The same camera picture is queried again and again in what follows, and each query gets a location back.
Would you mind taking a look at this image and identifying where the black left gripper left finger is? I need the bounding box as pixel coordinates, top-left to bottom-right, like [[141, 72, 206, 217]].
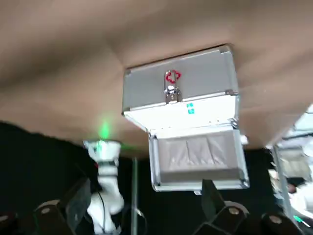
[[0, 176, 93, 235]]

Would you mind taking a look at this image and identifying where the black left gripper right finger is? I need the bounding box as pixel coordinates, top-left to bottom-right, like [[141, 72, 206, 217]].
[[195, 178, 305, 235]]

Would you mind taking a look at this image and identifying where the silver aluminium medical kit case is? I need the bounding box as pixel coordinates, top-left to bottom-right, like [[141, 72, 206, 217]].
[[121, 43, 250, 196]]

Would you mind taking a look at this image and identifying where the aluminium frame post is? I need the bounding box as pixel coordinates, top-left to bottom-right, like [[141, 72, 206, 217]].
[[131, 156, 139, 235]]

